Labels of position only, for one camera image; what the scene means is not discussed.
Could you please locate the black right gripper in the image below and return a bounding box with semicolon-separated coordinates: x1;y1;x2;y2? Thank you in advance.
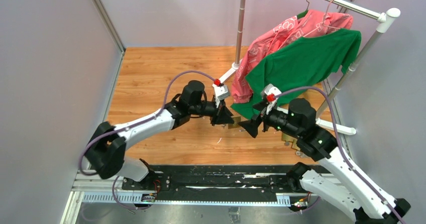
239;100;302;138

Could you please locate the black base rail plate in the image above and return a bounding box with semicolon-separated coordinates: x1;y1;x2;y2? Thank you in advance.
121;164;334;203

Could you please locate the small brass padlock open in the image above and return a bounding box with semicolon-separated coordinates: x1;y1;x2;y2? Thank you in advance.
281;133;294;146

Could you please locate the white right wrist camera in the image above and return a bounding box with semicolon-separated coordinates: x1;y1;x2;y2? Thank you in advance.
261;84;281;98

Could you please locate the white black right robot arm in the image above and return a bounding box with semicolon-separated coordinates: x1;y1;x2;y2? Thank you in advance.
239;98;410;223

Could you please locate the small brass padlock with key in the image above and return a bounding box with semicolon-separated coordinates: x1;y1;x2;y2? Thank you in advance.
291;139;308;158

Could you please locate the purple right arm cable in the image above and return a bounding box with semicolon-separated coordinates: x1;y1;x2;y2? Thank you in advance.
266;86;407;224

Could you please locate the pink printed shirt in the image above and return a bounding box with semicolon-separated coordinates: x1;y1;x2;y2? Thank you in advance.
231;10;353;104

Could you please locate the metal clothes rack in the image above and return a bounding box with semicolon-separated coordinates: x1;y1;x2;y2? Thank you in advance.
213;0;401;119

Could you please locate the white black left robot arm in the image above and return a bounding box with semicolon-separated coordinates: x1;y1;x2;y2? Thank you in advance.
84;80;234;190

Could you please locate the large brass padlock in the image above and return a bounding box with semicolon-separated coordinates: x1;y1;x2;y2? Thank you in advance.
223;116;241;129

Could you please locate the green t-shirt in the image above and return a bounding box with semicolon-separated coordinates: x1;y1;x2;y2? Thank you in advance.
231;29;362;119

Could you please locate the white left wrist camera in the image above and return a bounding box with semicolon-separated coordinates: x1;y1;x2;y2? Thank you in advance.
212;84;231;101

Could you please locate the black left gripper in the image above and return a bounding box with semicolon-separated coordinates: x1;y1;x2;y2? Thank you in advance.
190;97;235;127

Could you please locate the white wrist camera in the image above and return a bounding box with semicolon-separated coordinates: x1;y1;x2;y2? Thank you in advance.
261;84;281;98
212;84;231;101

